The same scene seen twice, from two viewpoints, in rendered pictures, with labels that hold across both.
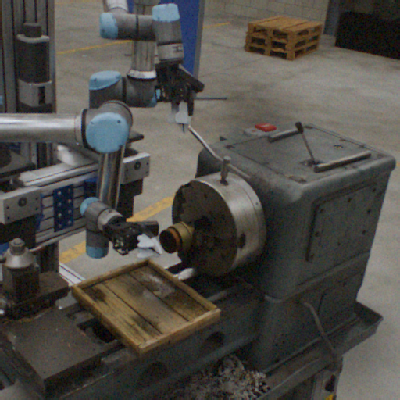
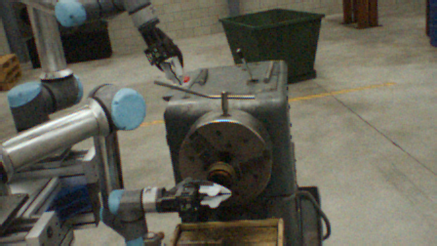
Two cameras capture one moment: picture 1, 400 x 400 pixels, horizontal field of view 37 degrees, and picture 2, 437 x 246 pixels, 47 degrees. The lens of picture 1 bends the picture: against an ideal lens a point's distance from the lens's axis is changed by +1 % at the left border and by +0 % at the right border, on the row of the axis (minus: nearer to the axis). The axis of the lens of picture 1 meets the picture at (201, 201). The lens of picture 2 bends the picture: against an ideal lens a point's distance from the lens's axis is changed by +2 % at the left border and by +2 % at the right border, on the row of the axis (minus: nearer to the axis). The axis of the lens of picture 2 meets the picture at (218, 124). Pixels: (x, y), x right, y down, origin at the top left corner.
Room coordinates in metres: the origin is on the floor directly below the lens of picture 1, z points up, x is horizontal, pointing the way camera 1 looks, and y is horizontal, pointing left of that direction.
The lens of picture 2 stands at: (0.38, 0.86, 1.75)
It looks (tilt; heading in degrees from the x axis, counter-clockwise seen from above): 19 degrees down; 325
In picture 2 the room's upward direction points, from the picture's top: 8 degrees counter-clockwise
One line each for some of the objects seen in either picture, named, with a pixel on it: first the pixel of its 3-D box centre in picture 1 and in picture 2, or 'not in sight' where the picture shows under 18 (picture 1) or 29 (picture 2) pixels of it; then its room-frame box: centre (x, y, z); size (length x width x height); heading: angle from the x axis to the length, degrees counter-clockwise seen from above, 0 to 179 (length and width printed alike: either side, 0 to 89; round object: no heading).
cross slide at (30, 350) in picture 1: (30, 326); not in sight; (1.24, 0.41, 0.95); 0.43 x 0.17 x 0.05; 44
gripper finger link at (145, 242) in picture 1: (147, 244); (214, 191); (1.48, 0.14, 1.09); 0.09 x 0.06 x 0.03; 44
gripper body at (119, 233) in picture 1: (124, 233); (179, 199); (1.56, 0.22, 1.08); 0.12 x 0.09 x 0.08; 44
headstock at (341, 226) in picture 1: (290, 198); (234, 124); (1.97, -0.32, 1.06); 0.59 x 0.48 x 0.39; 134
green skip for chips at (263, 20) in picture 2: not in sight; (270, 48); (5.40, -3.68, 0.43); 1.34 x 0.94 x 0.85; 161
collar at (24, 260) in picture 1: (17, 255); not in sight; (1.29, 0.45, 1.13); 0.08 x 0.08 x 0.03
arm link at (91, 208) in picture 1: (98, 213); (129, 202); (1.68, 0.33, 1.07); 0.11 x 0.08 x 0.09; 44
